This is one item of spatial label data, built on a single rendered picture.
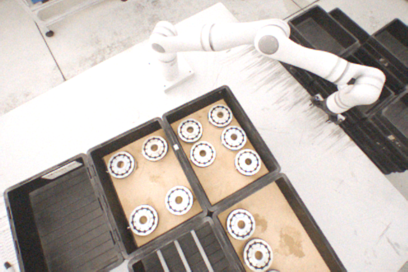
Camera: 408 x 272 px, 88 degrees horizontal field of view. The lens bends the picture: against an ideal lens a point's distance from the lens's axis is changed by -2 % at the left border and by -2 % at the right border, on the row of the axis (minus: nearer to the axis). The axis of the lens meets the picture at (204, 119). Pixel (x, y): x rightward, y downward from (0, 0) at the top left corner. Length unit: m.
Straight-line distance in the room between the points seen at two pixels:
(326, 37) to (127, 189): 1.62
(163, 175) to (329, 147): 0.79
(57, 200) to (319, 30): 1.86
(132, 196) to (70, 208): 0.24
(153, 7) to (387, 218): 2.47
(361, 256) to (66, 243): 1.16
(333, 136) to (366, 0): 2.25
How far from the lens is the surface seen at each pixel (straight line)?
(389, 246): 1.31
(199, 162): 0.86
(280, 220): 0.93
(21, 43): 2.83
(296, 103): 1.22
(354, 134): 1.84
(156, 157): 0.88
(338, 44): 1.87
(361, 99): 0.76
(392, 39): 2.16
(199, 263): 0.91
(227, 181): 0.89
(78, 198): 1.00
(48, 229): 1.05
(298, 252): 0.97
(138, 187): 0.91
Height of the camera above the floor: 1.71
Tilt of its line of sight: 69 degrees down
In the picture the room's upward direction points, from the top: 3 degrees clockwise
